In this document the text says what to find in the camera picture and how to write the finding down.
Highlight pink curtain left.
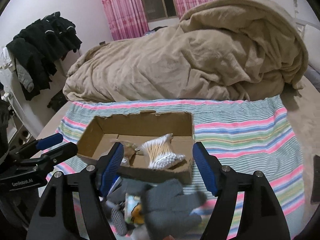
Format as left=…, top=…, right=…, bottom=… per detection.
left=101, top=0, right=149, bottom=41

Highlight black clothes pile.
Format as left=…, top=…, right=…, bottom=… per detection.
left=6, top=11, right=82, bottom=101

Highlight beige fleece blanket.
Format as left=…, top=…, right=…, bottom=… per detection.
left=63, top=0, right=308, bottom=102

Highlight white socks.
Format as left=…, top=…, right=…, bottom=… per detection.
left=130, top=226, right=150, bottom=240

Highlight striped pastel blanket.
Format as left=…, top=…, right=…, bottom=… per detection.
left=41, top=96, right=305, bottom=237

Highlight cotton swabs bag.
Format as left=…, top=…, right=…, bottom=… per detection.
left=136, top=133, right=185, bottom=170

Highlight yellow duck tissue pack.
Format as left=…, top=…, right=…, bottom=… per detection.
left=124, top=193, right=144, bottom=225

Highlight grey fuzzy glove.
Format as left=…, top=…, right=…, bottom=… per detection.
left=140, top=179, right=207, bottom=239

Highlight brown cardboard box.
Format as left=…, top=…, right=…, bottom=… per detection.
left=77, top=111, right=194, bottom=185

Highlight blue tissue pack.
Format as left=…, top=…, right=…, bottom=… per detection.
left=111, top=177, right=122, bottom=189

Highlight black phone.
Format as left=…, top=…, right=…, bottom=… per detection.
left=310, top=155, right=320, bottom=204

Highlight grey dotted grip glove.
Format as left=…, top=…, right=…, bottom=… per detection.
left=102, top=178, right=152, bottom=236

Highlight grey knit garment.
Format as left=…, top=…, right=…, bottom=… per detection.
left=15, top=59, right=34, bottom=93

